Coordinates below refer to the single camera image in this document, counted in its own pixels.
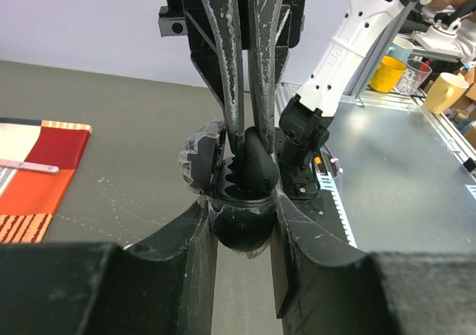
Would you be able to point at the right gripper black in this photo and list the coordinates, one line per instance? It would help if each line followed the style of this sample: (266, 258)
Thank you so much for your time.
(218, 32)

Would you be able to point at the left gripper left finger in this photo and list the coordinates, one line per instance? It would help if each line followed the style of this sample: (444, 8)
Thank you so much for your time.
(161, 285)

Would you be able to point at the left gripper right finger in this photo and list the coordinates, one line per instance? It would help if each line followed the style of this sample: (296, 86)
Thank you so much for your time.
(323, 285)

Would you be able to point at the black earbud case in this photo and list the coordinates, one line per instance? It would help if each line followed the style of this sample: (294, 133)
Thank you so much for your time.
(241, 220)

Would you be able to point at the black earbud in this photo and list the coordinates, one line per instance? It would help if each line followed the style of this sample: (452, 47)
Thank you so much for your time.
(256, 170)

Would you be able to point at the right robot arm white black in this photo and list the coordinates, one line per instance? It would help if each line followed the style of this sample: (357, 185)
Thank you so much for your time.
(302, 128)

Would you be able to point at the yellow mug background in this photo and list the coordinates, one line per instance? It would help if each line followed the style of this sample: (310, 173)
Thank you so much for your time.
(387, 74)

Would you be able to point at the colourful patchwork placemat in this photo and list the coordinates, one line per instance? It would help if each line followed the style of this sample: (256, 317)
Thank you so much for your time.
(29, 199)

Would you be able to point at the cream mug background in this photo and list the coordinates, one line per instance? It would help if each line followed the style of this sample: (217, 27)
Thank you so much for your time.
(444, 92)

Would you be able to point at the knife with pink handle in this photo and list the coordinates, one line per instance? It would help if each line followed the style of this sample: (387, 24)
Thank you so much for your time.
(43, 168)

